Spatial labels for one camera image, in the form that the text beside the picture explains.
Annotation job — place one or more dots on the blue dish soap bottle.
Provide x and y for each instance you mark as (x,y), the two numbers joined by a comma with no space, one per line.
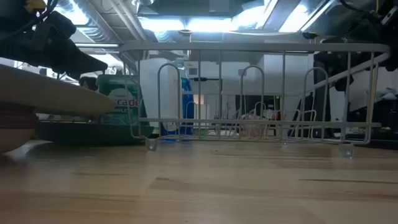
(188,99)

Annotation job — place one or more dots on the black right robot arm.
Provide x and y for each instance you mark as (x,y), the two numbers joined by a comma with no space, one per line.
(367,18)

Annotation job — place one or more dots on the green Cascade detergent tub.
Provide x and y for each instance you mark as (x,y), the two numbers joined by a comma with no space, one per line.
(119,93)

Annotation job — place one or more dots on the purple plate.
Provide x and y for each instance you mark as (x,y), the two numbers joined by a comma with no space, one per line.
(15,119)

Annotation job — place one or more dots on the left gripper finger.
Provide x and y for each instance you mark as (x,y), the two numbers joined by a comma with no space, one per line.
(81,63)

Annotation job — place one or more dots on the grey cup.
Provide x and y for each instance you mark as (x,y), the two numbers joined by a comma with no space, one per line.
(253,118)

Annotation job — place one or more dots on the person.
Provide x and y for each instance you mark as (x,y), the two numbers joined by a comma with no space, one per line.
(88,82)

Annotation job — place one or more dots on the light grey plate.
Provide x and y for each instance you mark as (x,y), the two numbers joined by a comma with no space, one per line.
(46,93)

